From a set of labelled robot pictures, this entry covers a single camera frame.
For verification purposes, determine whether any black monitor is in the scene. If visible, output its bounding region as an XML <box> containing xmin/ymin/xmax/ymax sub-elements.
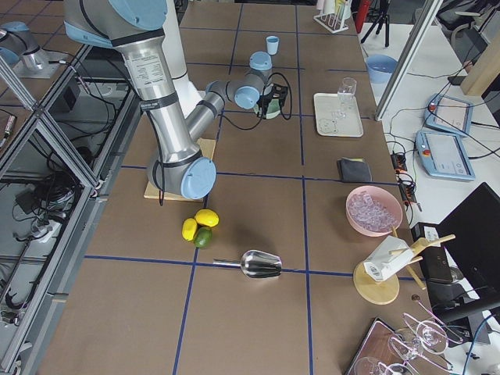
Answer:
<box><xmin>437</xmin><ymin>182</ymin><xmax>499</xmax><ymax>323</ymax></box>

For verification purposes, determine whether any pink bowl with ice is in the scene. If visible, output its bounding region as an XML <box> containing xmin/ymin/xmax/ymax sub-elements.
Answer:
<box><xmin>345</xmin><ymin>185</ymin><xmax>403</xmax><ymax>237</ymax></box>

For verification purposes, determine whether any light blue plastic cup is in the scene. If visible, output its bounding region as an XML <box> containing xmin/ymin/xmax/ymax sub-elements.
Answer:
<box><xmin>266</xmin><ymin>35</ymin><xmax>280</xmax><ymax>55</ymax></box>

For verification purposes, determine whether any yellow lemon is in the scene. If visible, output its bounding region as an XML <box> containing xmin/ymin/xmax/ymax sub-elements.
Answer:
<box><xmin>195</xmin><ymin>209</ymin><xmax>220</xmax><ymax>227</ymax></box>
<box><xmin>181</xmin><ymin>218</ymin><xmax>198</xmax><ymax>241</ymax></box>

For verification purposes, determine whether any wooden paper towel stand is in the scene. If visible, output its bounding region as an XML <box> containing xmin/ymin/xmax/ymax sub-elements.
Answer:
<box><xmin>353</xmin><ymin>227</ymin><xmax>455</xmax><ymax>305</ymax></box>

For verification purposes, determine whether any wooden cutting board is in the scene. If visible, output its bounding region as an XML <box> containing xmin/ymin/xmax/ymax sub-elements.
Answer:
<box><xmin>144</xmin><ymin>138</ymin><xmax>216</xmax><ymax>201</ymax></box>

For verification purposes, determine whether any cream bear tray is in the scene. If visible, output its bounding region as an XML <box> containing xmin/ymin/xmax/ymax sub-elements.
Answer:
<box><xmin>313</xmin><ymin>93</ymin><xmax>363</xmax><ymax>138</ymax></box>

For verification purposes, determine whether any wine glass on tray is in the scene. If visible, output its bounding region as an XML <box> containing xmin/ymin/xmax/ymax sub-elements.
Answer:
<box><xmin>332</xmin><ymin>77</ymin><xmax>357</xmax><ymax>121</ymax></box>

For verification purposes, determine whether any metal ice scoop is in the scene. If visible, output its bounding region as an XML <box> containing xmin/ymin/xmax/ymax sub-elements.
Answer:
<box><xmin>212</xmin><ymin>249</ymin><xmax>282</xmax><ymax>279</ymax></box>

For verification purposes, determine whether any blue bowl with fork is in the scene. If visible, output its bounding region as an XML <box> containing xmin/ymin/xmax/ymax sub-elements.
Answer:
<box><xmin>366</xmin><ymin>55</ymin><xmax>398</xmax><ymax>84</ymax></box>

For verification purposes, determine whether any blue teach pendant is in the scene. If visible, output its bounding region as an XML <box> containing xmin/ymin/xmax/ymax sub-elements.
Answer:
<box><xmin>415</xmin><ymin>130</ymin><xmax>476</xmax><ymax>181</ymax></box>
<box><xmin>423</xmin><ymin>94</ymin><xmax>473</xmax><ymax>137</ymax></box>

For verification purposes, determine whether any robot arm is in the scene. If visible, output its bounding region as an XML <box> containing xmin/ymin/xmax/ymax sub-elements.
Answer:
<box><xmin>64</xmin><ymin>1</ymin><xmax>273</xmax><ymax>199</ymax></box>

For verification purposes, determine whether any aluminium frame post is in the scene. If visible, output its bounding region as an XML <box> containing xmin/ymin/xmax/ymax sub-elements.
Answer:
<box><xmin>374</xmin><ymin>0</ymin><xmax>443</xmax><ymax>121</ymax></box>

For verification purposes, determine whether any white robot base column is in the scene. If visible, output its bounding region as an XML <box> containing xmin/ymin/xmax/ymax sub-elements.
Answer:
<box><xmin>162</xmin><ymin>0</ymin><xmax>202</xmax><ymax>116</ymax></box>

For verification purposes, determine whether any blue teach pendant far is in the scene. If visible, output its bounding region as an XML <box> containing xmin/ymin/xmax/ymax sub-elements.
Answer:
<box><xmin>423</xmin><ymin>94</ymin><xmax>473</xmax><ymax>137</ymax></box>

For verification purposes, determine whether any green bowl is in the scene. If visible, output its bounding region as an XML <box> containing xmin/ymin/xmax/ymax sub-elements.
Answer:
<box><xmin>253</xmin><ymin>98</ymin><xmax>281</xmax><ymax>120</ymax></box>

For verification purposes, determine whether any green avocado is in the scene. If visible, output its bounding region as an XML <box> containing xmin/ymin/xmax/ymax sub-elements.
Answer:
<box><xmin>193</xmin><ymin>227</ymin><xmax>213</xmax><ymax>248</ymax></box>

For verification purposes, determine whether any white wire cup rack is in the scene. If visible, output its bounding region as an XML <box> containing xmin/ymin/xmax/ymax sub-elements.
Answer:
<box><xmin>313</xmin><ymin>0</ymin><xmax>352</xmax><ymax>34</ymax></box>

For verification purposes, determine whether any grey folded cloth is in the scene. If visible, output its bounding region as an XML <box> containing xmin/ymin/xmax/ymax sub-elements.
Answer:
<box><xmin>337</xmin><ymin>158</ymin><xmax>373</xmax><ymax>183</ymax></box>

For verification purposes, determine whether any blue teach pendant near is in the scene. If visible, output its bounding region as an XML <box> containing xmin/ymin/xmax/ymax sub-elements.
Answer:
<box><xmin>415</xmin><ymin>130</ymin><xmax>476</xmax><ymax>181</ymax></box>

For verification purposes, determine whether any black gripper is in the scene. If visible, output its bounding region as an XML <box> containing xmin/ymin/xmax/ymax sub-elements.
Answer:
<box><xmin>255</xmin><ymin>93</ymin><xmax>281</xmax><ymax>117</ymax></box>

